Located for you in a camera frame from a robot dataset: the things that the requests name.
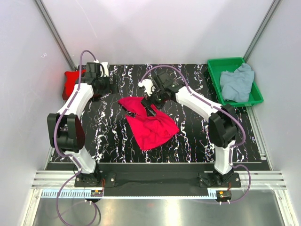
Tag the right aluminium corner post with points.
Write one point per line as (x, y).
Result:
(261, 29)

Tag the grey blue t shirt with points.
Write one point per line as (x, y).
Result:
(236, 86)

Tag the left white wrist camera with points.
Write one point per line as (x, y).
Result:
(104, 66)

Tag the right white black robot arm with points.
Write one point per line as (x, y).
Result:
(222, 129)

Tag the orange connector box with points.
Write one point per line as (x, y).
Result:
(97, 192)
(224, 194)

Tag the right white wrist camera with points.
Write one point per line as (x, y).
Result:
(148, 86)

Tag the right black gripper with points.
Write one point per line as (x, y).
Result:
(146, 103)

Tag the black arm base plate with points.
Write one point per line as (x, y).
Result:
(214, 176)

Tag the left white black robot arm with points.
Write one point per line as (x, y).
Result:
(65, 130)

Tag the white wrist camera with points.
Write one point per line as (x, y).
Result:
(104, 66)
(148, 86)

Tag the folded dark red t shirt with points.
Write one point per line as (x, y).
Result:
(66, 94)

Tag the green plastic bin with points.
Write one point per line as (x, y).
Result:
(216, 66)

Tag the aluminium front rail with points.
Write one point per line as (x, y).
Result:
(259, 179)

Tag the right orange connector box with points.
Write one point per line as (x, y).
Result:
(224, 194)

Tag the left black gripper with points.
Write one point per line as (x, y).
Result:
(113, 88)

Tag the left aluminium corner post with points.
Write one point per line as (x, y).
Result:
(54, 32)

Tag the white slotted cable duct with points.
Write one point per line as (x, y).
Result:
(203, 194)

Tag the left orange connector box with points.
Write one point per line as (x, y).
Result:
(97, 192)

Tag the aluminium corner post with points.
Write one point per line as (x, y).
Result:
(54, 32)
(261, 29)

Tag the magenta t shirt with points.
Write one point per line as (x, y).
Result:
(149, 131)

